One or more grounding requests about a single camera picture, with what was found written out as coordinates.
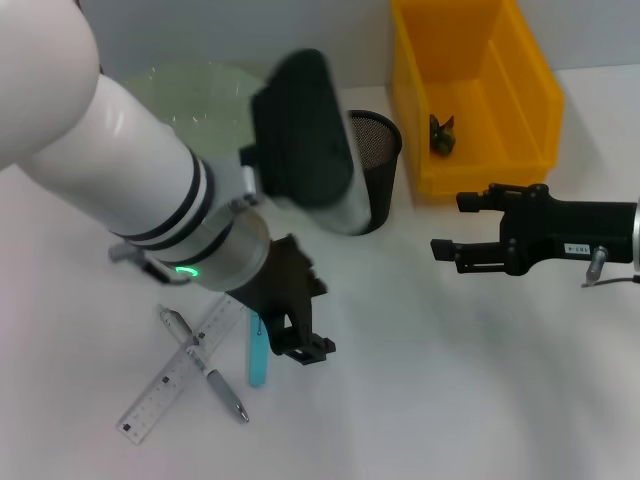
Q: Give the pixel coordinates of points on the green plastic wrapper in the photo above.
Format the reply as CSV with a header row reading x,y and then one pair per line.
x,y
442,135

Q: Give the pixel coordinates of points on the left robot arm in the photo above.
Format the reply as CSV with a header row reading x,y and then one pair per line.
x,y
125,150

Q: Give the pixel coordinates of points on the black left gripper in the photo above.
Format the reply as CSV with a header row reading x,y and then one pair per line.
x,y
280,280

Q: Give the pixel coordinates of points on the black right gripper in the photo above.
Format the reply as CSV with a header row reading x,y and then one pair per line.
x,y
575,225

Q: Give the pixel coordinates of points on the blue scissors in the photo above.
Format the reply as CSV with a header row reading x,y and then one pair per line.
x,y
257,360

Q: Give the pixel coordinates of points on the black mesh pen cup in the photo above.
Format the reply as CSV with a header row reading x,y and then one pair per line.
x,y
382,165

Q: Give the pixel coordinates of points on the silver left gripper connector post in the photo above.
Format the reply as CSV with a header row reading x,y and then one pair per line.
x,y
122,252

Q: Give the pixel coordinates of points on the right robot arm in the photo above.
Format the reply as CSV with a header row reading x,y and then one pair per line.
x,y
636,235

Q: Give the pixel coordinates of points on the clear plastic ruler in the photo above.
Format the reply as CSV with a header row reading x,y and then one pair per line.
x,y
150,405

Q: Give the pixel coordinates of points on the grey clear ballpoint pen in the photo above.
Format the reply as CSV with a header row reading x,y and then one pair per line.
x,y
225,395

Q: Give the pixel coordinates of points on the yellow plastic bin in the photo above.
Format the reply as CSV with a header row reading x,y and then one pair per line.
x,y
440,50

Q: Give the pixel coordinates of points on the silver gripper connector post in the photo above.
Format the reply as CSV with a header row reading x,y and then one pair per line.
x,y
122,252
597,260

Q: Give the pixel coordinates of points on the translucent green fruit bowl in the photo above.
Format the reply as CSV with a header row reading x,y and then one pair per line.
x,y
200,100

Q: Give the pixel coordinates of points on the silver right gripper connector post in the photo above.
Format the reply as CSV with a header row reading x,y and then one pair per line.
x,y
597,260

